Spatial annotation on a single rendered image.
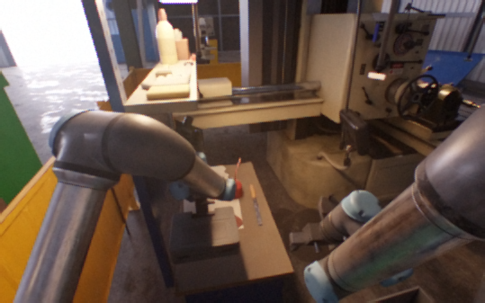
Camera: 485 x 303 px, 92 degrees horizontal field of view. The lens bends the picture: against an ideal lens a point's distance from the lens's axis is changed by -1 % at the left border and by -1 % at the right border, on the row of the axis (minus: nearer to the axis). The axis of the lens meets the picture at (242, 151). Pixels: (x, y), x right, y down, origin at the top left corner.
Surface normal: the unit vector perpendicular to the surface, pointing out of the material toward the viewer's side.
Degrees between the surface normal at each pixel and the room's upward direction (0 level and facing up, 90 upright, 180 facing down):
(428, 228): 96
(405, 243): 96
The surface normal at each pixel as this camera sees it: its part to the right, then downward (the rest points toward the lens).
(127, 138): 0.15, -0.15
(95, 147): -0.27, 0.14
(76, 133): -0.21, -0.29
